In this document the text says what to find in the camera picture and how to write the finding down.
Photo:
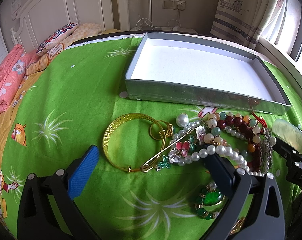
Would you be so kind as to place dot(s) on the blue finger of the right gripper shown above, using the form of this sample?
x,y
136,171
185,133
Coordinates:
x,y
288,147

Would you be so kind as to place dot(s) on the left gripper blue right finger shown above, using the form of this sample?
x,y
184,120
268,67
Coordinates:
x,y
222,172

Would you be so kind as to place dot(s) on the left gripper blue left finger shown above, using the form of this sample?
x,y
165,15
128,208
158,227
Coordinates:
x,y
80,171

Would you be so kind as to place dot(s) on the pale green jade bangle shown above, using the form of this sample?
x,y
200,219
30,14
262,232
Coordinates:
x,y
290,134

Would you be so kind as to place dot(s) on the flower safety pin brooch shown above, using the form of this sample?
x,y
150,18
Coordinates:
x,y
178,152

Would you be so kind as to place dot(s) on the gold mesh bangle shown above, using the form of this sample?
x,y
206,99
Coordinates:
x,y
130,140

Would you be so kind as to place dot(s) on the large pearl earring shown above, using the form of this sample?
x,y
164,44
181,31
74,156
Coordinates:
x,y
182,120

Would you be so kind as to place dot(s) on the gold hoop rings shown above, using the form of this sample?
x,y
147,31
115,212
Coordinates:
x,y
162,129

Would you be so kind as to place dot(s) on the silver rhinestone pearl brooch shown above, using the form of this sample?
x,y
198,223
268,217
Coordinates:
x,y
267,144

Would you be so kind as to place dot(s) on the grey shallow cardboard tray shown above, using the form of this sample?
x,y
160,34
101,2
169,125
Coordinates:
x,y
194,70

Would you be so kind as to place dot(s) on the yellow orange pillow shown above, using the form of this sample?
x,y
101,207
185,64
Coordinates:
x,y
84,30

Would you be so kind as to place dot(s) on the pink folded quilt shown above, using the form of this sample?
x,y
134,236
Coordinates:
x,y
12,71

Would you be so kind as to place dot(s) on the embroidered blue red pillow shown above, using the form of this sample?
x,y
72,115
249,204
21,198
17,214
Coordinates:
x,y
58,36

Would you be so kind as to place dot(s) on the striped printed curtain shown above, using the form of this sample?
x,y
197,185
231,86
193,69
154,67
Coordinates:
x,y
243,21

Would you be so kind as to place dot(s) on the white bedside table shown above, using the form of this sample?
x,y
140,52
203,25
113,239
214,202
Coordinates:
x,y
165,29

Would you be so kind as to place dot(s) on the white wooden headboard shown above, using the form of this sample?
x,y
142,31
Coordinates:
x,y
40,18

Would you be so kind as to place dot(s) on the beige wall socket plate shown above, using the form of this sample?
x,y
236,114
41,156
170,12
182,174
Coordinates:
x,y
174,5

